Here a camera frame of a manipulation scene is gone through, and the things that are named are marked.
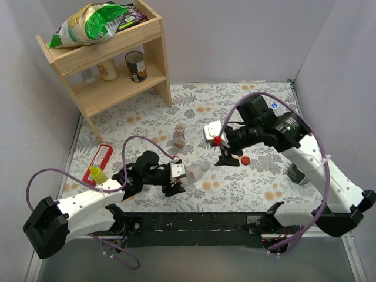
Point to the small glass bottle red rim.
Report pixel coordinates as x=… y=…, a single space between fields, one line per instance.
x=179 y=136

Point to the cream jar on shelf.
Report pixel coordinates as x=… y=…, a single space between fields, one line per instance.
x=107 y=70

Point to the wooden shelf unit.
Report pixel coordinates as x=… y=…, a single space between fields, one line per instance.
x=92 y=99

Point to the green chip bag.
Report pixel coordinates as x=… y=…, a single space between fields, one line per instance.
x=92 y=24

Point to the yellow cap bottle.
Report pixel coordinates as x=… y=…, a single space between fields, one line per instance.
x=97 y=175

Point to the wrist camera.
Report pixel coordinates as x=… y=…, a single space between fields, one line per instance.
x=212 y=134
x=177 y=170

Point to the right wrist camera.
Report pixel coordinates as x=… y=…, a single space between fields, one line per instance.
x=212 y=134

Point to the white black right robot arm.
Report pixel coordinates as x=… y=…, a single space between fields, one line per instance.
x=343 y=204

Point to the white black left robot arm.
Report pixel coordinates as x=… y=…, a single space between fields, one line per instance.
x=53 y=223

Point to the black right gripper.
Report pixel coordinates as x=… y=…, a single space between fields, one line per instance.
x=225 y=147

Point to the dark food can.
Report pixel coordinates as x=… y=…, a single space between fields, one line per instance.
x=136 y=66

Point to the red snack box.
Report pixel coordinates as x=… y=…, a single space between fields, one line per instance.
x=100 y=159

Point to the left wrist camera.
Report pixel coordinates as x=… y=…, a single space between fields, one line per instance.
x=177 y=170

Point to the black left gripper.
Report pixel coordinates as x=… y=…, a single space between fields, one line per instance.
x=169 y=182

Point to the dark purple snack box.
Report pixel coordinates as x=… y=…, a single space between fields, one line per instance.
x=130 y=18

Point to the blue white bottle cap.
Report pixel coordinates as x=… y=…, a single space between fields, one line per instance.
x=274 y=106

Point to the clear plastic bottle red label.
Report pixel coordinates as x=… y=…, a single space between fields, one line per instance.
x=193 y=174

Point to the clear glass on shelf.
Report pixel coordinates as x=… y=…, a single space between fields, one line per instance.
x=87 y=76

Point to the white bottle black cap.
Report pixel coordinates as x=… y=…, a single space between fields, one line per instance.
x=147 y=187

